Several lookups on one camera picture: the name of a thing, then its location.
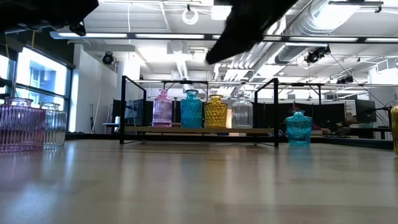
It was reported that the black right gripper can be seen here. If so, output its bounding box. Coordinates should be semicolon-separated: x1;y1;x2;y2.
205;0;299;65

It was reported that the clear large ribbed glass jar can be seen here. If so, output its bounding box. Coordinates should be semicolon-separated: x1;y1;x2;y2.
231;96;254;129

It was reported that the yellow diamond-textured glass vase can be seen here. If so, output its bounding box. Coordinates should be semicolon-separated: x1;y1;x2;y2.
203;94;229;129

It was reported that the teal wide textured glass vase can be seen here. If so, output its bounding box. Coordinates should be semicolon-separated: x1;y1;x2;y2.
180;90;204;129

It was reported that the pink tall ribbed glass vase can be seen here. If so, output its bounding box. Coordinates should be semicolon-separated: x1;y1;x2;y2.
151;88;173;128

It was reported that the clear squat ribbed glass vase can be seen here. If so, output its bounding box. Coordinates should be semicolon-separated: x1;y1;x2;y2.
39;101;68;150

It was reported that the wooden shelf with black rails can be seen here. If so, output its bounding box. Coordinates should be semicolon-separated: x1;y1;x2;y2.
119;75;280;147

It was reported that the white LED light bar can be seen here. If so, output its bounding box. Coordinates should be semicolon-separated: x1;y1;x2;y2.
51;32;128;39
262;37;359;43
365;37;396;44
135;33;206;40

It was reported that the black ceiling track light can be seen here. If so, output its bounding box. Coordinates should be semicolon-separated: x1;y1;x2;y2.
336;75;355;85
303;45;332;65

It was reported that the black partition curtain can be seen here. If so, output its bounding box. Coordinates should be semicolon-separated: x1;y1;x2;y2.
146;100;346;129

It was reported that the person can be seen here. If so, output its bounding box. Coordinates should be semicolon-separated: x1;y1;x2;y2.
287;106;331;135

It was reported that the background computer monitor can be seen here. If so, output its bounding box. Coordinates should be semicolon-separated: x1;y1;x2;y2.
355;99;377;124
112;98;146;128

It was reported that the dark background desk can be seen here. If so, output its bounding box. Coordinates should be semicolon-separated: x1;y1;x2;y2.
338;126;393;141

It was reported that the large window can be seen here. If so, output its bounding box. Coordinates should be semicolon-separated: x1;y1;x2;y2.
0;46;75;133

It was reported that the pink squat ribbed glass vase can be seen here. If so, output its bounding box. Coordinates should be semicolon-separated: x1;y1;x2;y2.
0;96;47;153

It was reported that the white ceiling ring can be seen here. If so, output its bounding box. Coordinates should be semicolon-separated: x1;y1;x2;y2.
182;8;200;26

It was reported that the white ventilation duct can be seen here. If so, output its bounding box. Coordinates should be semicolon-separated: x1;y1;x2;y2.
167;40;195;94

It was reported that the black metal background frame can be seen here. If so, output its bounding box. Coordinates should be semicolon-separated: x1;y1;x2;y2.
161;80;210;103
277;82;323;103

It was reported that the teal ring-pattern glass vase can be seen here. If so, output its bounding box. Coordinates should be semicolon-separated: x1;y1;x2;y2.
285;110;313;147

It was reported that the black aluminium table frame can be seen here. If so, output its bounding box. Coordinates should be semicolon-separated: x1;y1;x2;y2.
64;132;394;151

